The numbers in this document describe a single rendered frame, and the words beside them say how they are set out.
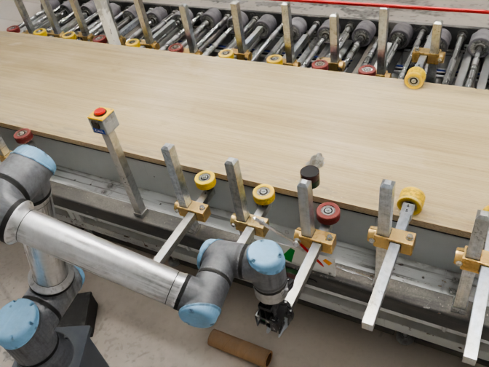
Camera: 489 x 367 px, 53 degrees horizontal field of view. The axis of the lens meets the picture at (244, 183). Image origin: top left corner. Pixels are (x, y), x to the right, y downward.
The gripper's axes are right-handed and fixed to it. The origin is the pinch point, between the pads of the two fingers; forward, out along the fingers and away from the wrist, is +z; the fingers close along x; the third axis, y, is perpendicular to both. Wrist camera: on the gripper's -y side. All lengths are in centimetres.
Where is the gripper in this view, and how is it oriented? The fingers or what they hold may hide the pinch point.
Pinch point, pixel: (281, 325)
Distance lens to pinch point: 153.5
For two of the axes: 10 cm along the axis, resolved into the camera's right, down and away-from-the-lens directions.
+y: -4.5, 6.4, -6.2
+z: 1.3, 7.3, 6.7
